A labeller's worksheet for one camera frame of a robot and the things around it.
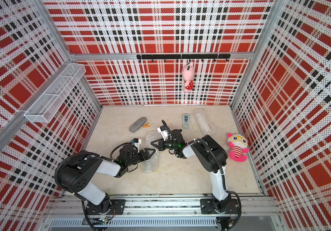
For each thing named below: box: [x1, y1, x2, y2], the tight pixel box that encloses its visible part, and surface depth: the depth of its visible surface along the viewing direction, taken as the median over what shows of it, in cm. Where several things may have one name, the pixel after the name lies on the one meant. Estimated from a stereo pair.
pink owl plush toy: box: [227, 132, 250, 163], surface depth 92 cm
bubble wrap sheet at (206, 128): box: [192, 107, 215, 136], surface depth 106 cm
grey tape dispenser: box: [182, 113, 191, 129], surface depth 110 cm
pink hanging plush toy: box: [181, 59, 195, 93], surface depth 94 cm
